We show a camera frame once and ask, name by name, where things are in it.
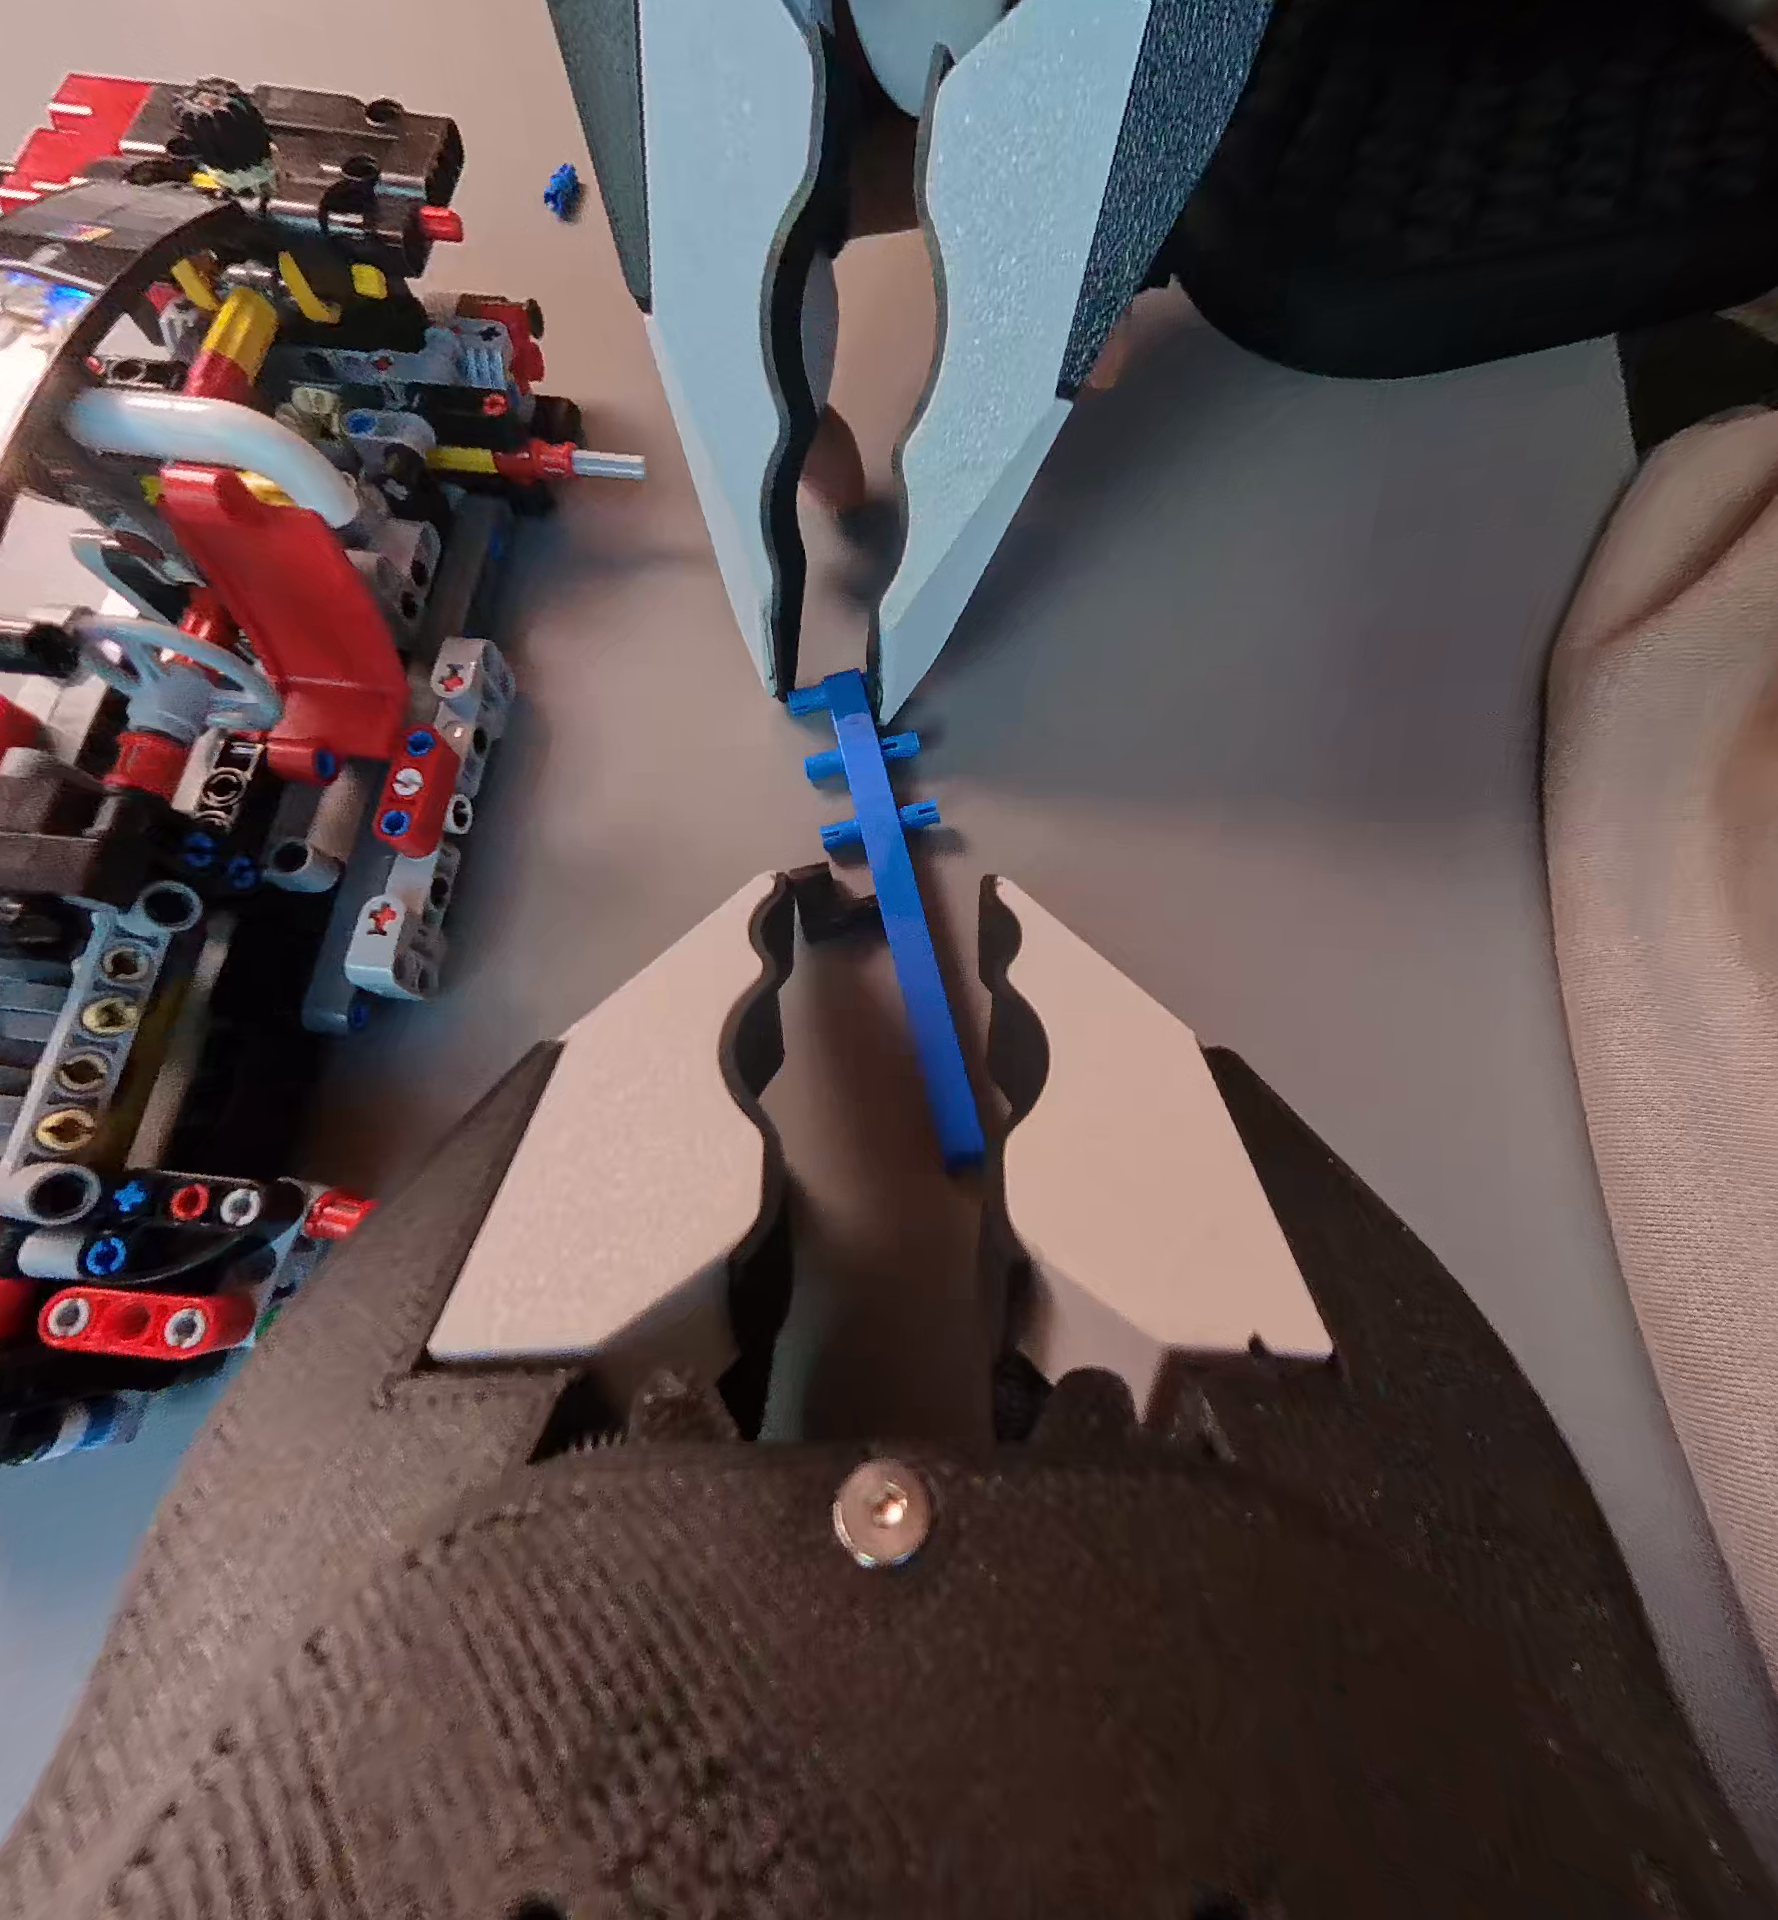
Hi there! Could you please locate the person's right hand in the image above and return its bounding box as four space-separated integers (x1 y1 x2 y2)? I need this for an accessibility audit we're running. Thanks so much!
803 402 910 605

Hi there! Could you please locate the partly built lego car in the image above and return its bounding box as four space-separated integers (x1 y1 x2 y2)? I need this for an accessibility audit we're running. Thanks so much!
0 72 648 1482

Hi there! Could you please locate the long blue lego beam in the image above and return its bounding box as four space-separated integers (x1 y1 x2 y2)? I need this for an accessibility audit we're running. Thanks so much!
787 672 990 1176

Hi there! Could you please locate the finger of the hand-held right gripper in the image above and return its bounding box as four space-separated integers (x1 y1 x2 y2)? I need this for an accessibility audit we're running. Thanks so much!
635 0 833 700
869 0 1156 714

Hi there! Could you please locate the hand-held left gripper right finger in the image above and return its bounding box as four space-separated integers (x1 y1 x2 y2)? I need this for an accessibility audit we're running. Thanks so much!
978 875 1338 1427

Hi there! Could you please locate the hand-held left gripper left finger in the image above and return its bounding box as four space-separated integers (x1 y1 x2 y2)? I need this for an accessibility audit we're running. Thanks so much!
425 866 799 1444

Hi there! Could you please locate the black office chair seat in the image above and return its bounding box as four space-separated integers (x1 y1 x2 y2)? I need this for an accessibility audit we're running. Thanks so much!
1129 0 1778 459

